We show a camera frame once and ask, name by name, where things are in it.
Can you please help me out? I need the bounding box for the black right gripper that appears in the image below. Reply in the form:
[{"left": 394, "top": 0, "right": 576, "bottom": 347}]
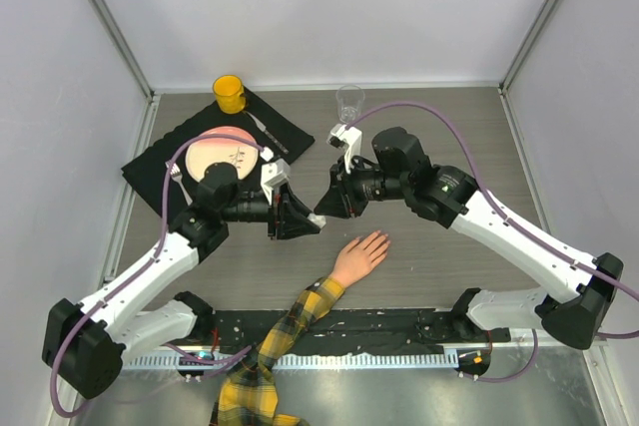
[{"left": 317, "top": 154, "right": 410, "bottom": 219}]

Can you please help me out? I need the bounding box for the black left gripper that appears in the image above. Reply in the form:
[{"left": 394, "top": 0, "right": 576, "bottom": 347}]
[{"left": 221, "top": 182, "right": 320, "bottom": 240}]

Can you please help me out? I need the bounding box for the clear nail polish bottle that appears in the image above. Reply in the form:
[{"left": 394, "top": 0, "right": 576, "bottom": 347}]
[{"left": 308, "top": 213, "right": 326, "bottom": 228}]

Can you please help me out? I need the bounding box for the yellow plaid sleeve forearm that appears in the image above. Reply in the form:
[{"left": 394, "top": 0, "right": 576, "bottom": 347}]
[{"left": 210, "top": 276, "right": 344, "bottom": 425}]

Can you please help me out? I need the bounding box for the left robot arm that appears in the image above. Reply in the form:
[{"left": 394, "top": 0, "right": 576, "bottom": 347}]
[{"left": 42, "top": 160, "right": 325, "bottom": 399}]

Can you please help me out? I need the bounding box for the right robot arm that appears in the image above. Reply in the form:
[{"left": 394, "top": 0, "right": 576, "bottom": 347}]
[{"left": 315, "top": 125, "right": 623, "bottom": 350}]

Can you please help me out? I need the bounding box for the mannequin hand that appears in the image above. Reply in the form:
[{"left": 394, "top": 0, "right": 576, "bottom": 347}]
[{"left": 329, "top": 230, "right": 390, "bottom": 289}]

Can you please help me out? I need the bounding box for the silver table knife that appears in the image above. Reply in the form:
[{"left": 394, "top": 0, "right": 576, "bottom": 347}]
[{"left": 244, "top": 111, "right": 289, "bottom": 155}]

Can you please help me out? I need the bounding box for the clear plastic cup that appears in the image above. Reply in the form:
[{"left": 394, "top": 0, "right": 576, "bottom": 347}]
[{"left": 335, "top": 85, "right": 365, "bottom": 124}]

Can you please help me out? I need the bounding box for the pink round plate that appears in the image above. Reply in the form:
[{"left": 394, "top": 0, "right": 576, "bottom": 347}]
[{"left": 185, "top": 138, "right": 260, "bottom": 182}]

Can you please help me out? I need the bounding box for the silver fork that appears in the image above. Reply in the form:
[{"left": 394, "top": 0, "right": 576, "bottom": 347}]
[{"left": 165, "top": 162, "right": 193, "bottom": 206}]

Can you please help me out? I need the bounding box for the yellow mug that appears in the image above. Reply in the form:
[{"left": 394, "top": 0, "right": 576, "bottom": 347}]
[{"left": 213, "top": 75, "right": 247, "bottom": 115}]

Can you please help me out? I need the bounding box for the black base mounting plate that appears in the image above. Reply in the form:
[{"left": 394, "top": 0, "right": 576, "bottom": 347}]
[{"left": 210, "top": 308, "right": 511, "bottom": 347}]

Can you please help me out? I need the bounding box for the black cloth placemat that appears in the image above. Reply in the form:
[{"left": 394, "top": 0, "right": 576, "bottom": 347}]
[{"left": 122, "top": 91, "right": 315, "bottom": 214}]

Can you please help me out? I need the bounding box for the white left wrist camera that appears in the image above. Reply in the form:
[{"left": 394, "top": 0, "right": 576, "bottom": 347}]
[{"left": 260, "top": 147, "right": 291, "bottom": 206}]

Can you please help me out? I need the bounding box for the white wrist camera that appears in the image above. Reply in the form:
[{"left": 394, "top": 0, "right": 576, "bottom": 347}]
[
  {"left": 326, "top": 124, "right": 362, "bottom": 175},
  {"left": 260, "top": 147, "right": 291, "bottom": 206}
]

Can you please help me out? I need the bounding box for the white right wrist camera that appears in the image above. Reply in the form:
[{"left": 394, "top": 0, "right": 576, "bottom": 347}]
[{"left": 326, "top": 124, "right": 362, "bottom": 175}]

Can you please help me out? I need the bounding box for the white slotted cable duct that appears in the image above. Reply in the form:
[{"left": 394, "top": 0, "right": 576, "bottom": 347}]
[{"left": 124, "top": 349, "right": 458, "bottom": 371}]

